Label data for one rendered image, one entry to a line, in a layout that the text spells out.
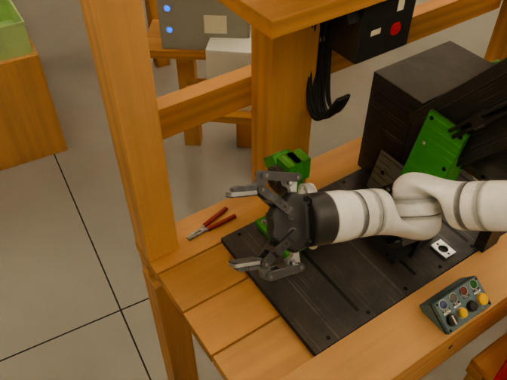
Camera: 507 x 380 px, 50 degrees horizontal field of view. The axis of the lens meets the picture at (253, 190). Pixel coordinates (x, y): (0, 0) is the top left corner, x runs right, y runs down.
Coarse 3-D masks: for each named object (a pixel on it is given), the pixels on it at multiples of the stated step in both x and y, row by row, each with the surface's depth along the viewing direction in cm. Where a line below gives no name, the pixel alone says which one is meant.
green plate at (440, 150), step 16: (432, 112) 129; (432, 128) 129; (448, 128) 126; (416, 144) 134; (432, 144) 130; (448, 144) 127; (464, 144) 124; (416, 160) 135; (432, 160) 131; (448, 160) 128; (448, 176) 133
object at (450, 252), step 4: (440, 240) 148; (432, 244) 147; (436, 244) 147; (440, 244) 147; (444, 244) 147; (432, 248) 146; (436, 248) 146; (448, 248) 146; (436, 252) 146; (440, 252) 145; (448, 252) 145; (452, 252) 145; (444, 256) 144; (448, 256) 144
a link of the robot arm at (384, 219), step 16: (368, 192) 79; (384, 192) 80; (368, 208) 77; (384, 208) 78; (368, 224) 77; (384, 224) 78; (400, 224) 79; (416, 224) 81; (432, 224) 82; (416, 240) 85
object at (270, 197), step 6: (258, 186) 72; (264, 186) 72; (258, 192) 72; (264, 192) 72; (270, 192) 72; (264, 198) 74; (270, 198) 72; (276, 198) 72; (270, 204) 75; (276, 204) 72; (282, 204) 72; (288, 204) 73; (282, 210) 73; (288, 210) 73; (294, 210) 73; (294, 216) 73
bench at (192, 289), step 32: (320, 160) 175; (352, 160) 175; (192, 224) 156; (224, 224) 156; (192, 256) 148; (224, 256) 147; (160, 288) 155; (192, 288) 140; (224, 288) 140; (256, 288) 140; (160, 320) 168; (192, 320) 133; (224, 320) 133; (256, 320) 133; (192, 352) 188; (224, 352) 127; (256, 352) 127; (288, 352) 127
